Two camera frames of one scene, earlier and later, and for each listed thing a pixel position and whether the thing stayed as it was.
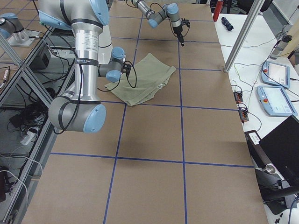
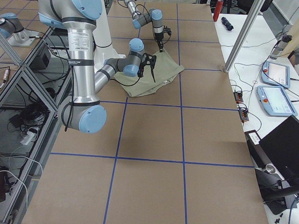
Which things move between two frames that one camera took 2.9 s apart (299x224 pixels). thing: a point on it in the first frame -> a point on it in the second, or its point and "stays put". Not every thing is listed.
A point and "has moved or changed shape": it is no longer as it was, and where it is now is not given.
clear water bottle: [281, 45] stays put
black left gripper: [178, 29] -> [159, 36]
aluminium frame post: [257, 6] stays put
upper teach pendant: [275, 73] stays put
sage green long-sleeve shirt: [142, 81] has moved or changed shape
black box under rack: [42, 59] stays put
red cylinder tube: [217, 10] stays put
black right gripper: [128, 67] -> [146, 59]
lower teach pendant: [275, 101] stays put
